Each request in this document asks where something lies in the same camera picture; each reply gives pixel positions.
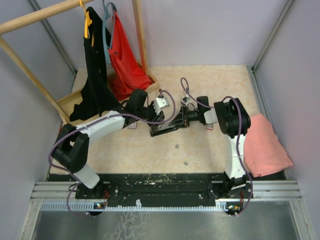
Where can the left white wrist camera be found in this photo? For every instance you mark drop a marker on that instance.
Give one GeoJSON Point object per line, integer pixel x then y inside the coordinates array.
{"type": "Point", "coordinates": [159, 103]}

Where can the black hanging garment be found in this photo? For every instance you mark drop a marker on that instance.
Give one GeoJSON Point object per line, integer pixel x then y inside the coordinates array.
{"type": "Point", "coordinates": [96, 96]}

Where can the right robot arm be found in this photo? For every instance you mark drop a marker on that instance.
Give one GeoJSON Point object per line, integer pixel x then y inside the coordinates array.
{"type": "Point", "coordinates": [234, 122]}

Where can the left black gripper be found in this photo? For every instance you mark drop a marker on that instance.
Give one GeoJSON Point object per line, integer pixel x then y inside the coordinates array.
{"type": "Point", "coordinates": [155, 117]}

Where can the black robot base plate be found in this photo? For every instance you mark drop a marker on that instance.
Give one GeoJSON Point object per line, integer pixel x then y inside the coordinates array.
{"type": "Point", "coordinates": [160, 190]}

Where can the wooden clothes rack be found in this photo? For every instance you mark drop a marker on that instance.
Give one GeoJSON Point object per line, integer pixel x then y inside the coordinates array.
{"type": "Point", "coordinates": [40, 54]}

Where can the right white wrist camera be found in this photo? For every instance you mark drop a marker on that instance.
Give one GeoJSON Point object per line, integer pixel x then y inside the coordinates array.
{"type": "Point", "coordinates": [185, 101]}

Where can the red staple box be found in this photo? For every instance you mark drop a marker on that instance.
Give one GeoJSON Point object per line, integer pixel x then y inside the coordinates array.
{"type": "Point", "coordinates": [133, 125]}
{"type": "Point", "coordinates": [209, 127]}

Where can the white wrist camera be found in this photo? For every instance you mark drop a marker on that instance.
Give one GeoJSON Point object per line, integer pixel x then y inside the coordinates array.
{"type": "Point", "coordinates": [185, 101]}
{"type": "Point", "coordinates": [159, 103]}

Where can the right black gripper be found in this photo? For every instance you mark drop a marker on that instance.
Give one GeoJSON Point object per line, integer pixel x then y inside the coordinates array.
{"type": "Point", "coordinates": [182, 119]}

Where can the red hanging garment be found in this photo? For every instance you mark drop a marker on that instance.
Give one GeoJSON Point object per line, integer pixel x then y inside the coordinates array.
{"type": "Point", "coordinates": [129, 75]}

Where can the left red staple box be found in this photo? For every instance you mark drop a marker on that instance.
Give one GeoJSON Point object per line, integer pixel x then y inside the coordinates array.
{"type": "Point", "coordinates": [133, 125]}

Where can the right red staple box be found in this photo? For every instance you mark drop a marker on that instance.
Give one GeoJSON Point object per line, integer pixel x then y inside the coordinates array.
{"type": "Point", "coordinates": [209, 127]}

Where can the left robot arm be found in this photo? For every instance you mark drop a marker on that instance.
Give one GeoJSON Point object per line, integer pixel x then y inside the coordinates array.
{"type": "Point", "coordinates": [72, 145]}

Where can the aluminium frame rail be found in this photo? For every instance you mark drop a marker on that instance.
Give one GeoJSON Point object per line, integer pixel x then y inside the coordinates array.
{"type": "Point", "coordinates": [59, 196]}

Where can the yellow clothes hanger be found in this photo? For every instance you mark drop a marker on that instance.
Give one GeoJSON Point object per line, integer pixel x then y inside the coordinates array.
{"type": "Point", "coordinates": [87, 20]}

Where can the pink folded towel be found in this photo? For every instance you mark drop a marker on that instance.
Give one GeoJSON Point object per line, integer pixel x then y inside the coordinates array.
{"type": "Point", "coordinates": [263, 153]}

